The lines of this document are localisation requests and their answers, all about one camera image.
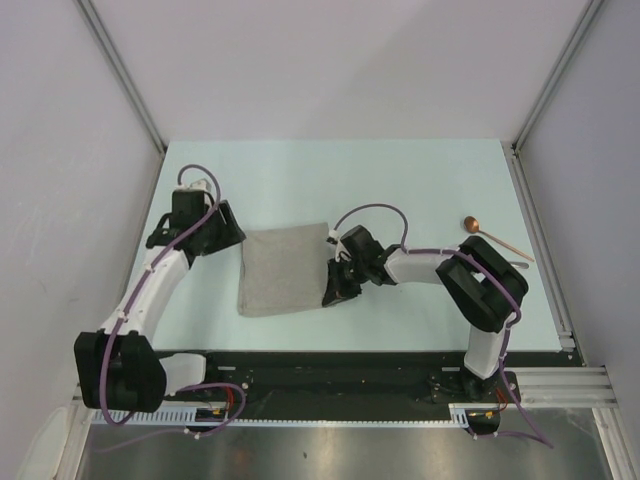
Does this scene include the silver butter knife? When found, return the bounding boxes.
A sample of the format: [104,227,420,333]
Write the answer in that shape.
[509,261,530,270]

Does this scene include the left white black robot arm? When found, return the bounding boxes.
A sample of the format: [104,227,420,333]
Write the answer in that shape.
[74,180,246,413]

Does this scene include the aluminium frame post left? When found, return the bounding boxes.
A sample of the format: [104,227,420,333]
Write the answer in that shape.
[74,0,168,157]

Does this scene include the aluminium frame rail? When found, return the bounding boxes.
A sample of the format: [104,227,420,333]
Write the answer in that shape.
[73,383,95,409]
[501,142,579,352]

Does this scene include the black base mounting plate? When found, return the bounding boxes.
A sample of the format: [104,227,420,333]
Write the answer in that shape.
[149,351,584,432]

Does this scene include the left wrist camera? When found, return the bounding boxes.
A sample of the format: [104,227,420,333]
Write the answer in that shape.
[175,178,212,193]

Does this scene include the white slotted cable duct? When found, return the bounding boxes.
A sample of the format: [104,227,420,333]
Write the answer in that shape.
[126,405,469,429]

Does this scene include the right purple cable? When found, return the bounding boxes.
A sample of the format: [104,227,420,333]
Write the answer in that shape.
[329,202,554,450]

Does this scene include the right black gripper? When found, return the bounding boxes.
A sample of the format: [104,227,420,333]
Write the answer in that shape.
[323,257,369,307]

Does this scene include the aluminium frame rail right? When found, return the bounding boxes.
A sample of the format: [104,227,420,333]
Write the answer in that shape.
[501,142,579,352]

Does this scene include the grey cloth napkin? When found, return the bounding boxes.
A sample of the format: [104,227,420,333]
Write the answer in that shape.
[237,223,332,318]

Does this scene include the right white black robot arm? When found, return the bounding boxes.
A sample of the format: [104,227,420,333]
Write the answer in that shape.
[322,226,529,401]

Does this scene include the aluminium frame post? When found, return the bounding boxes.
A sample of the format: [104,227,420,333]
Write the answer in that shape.
[511,0,608,153]
[74,0,168,157]

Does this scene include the copper spoon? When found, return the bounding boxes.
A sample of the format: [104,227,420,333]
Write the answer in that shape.
[462,216,535,262]

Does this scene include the aluminium frame rail left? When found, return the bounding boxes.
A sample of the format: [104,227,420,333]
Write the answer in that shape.
[73,383,95,409]

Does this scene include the aluminium frame post right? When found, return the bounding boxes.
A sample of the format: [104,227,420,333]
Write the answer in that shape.
[511,0,608,153]

